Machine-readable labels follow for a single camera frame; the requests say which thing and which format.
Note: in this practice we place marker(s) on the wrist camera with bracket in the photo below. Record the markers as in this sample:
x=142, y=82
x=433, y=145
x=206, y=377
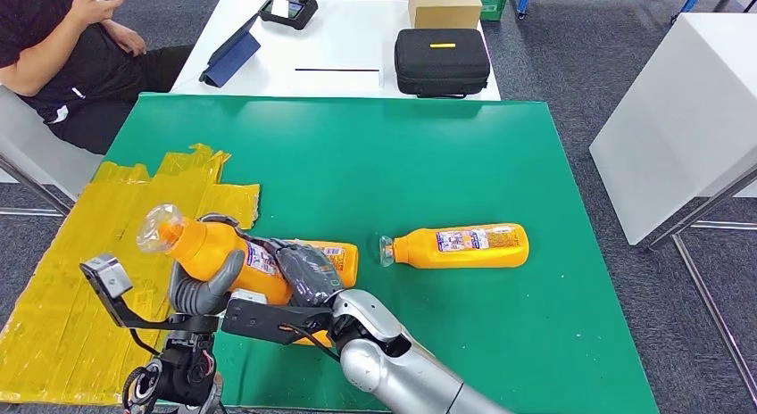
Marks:
x=106, y=278
x=260, y=322

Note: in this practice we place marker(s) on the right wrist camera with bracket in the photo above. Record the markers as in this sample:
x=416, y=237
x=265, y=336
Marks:
x=260, y=322

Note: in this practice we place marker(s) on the black zip carrying case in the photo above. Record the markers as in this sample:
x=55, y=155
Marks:
x=440, y=65

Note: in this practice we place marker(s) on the black handheld controller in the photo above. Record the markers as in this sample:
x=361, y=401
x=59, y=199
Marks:
x=288, y=10

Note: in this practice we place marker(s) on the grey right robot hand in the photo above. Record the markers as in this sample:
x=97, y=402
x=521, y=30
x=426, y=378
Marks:
x=307, y=275

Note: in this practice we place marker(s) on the person's right forearm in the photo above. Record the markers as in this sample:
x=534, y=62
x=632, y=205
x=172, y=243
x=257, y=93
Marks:
x=44, y=53

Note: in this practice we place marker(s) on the white rectangular desk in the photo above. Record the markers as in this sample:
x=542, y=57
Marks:
x=337, y=42

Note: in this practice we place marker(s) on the green plastic crate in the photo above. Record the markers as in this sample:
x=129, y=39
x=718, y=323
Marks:
x=494, y=2

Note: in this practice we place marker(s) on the person's right hand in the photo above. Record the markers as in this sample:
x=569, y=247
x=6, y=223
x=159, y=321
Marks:
x=91, y=8

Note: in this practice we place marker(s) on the person's left forearm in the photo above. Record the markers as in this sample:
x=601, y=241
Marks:
x=110, y=28

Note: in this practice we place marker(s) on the person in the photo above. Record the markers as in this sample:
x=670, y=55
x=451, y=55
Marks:
x=77, y=68

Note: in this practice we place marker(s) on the white table with metal legs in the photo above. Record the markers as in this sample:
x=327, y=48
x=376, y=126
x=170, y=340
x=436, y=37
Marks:
x=35, y=151
x=680, y=110

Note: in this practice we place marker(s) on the brown cardboard box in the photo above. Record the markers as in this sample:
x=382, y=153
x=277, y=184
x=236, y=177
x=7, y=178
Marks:
x=445, y=8

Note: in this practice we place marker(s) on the yellow tape patch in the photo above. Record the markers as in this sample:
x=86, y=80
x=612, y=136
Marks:
x=71, y=269

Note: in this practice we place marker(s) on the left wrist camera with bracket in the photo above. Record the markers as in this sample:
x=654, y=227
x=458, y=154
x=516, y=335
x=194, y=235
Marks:
x=106, y=278

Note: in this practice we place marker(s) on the person's left hand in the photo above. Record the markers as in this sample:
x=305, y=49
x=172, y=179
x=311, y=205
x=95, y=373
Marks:
x=130, y=42

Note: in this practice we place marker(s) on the green table mat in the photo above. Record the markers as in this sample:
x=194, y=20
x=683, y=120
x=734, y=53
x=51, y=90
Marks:
x=384, y=163

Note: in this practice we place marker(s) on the thin dark strip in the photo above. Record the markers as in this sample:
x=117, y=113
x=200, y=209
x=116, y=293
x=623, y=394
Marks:
x=337, y=69

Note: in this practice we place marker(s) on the tablet in blue case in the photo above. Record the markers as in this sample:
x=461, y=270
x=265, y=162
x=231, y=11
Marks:
x=232, y=55

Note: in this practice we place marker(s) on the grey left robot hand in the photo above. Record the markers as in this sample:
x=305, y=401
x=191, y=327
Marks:
x=201, y=296

